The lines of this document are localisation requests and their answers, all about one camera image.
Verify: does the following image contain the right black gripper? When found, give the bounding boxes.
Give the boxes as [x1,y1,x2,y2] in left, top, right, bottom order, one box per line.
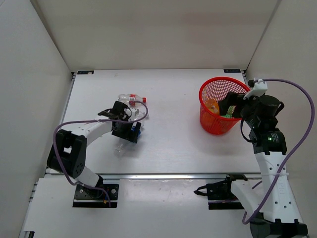
[218,92,261,128]

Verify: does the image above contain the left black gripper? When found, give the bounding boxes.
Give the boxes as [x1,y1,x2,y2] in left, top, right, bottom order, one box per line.
[112,117,141,143]

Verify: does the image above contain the blue label clear bottle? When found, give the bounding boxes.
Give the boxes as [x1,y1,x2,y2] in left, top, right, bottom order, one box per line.
[114,138,137,157]

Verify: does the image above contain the green plastic bottle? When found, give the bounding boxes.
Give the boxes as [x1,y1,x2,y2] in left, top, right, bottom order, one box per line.
[221,106,236,119]

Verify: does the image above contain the red label clear bottle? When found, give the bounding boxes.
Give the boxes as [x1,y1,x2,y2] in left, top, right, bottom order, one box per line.
[118,94,147,107]

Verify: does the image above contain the orange bottle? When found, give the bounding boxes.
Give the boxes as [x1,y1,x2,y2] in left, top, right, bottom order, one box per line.
[201,112,215,126]
[205,99,219,115]

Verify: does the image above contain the clear unlabelled plastic bottle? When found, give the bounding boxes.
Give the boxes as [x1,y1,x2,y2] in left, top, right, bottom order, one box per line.
[134,111,149,122]

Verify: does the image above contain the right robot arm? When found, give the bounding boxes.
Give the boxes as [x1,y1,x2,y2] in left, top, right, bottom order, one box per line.
[218,79,315,238]

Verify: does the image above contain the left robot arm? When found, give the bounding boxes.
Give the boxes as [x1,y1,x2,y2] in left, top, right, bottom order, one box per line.
[47,101,149,198]

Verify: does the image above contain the red mesh plastic bin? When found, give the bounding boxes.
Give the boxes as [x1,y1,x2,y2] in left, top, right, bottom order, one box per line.
[199,77,250,135]

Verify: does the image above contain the right corner dark label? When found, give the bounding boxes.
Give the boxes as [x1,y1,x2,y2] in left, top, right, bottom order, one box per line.
[223,69,241,73]

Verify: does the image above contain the corner dark label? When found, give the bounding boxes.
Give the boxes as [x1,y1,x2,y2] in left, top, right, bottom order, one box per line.
[223,69,241,73]
[77,70,94,75]

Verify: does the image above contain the left corner dark label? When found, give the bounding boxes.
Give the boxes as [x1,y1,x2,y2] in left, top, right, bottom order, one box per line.
[77,70,94,75]

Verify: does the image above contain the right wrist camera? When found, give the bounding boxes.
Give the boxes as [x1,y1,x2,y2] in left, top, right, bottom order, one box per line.
[243,79,268,100]

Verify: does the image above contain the aluminium table edge rail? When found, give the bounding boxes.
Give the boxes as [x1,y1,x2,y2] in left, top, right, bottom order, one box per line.
[70,173,233,180]

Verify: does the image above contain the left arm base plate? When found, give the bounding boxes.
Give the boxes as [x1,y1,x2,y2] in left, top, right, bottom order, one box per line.
[72,183,119,208]

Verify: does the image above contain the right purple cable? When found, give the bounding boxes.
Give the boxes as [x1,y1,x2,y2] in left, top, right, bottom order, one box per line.
[241,78,315,225]

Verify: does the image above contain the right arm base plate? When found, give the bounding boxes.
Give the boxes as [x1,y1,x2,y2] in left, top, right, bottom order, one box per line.
[194,181,244,210]

